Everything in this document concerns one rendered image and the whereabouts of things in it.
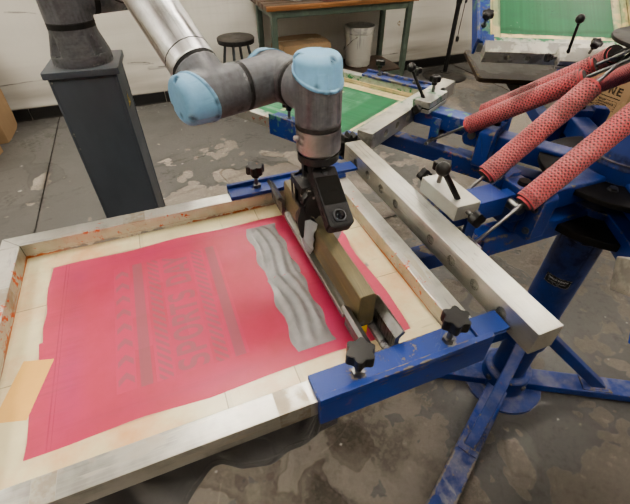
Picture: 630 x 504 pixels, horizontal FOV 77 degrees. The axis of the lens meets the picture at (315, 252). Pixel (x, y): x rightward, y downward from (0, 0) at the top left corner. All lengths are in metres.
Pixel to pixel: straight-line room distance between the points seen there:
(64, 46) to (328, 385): 1.06
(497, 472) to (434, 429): 0.24
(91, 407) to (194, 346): 0.17
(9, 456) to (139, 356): 0.20
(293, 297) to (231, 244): 0.22
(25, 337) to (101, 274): 0.17
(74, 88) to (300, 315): 0.89
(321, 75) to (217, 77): 0.15
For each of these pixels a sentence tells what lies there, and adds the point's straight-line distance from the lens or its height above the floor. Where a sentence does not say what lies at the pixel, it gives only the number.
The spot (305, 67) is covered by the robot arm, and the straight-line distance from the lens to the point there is 0.61.
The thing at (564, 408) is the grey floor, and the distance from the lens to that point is 1.98.
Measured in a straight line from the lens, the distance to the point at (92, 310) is 0.85.
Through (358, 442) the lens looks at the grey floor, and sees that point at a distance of 1.66.
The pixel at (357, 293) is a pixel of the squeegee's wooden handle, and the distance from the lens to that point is 0.64.
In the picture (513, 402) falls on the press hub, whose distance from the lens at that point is 1.89.
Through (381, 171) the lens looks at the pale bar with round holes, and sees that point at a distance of 0.98.
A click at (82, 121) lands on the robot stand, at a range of 1.33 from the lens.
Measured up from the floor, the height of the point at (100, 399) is 0.95.
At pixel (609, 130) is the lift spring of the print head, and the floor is 1.18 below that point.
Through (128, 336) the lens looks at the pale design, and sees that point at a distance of 0.78.
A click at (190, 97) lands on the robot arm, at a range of 0.62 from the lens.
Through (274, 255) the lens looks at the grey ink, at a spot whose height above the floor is 0.96.
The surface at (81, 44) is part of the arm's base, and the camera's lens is 1.29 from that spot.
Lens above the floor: 1.52
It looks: 41 degrees down
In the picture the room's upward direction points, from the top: straight up
